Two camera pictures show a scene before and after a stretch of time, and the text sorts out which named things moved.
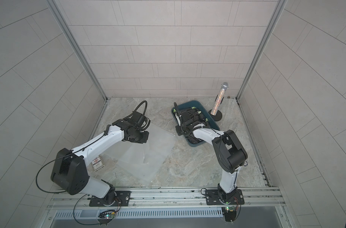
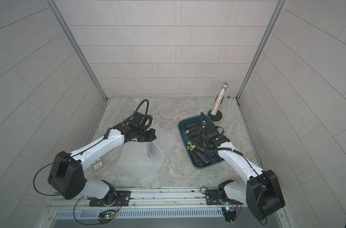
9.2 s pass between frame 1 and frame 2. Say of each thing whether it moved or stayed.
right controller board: stayed
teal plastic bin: moved
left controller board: stayed
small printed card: stayed
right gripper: moved
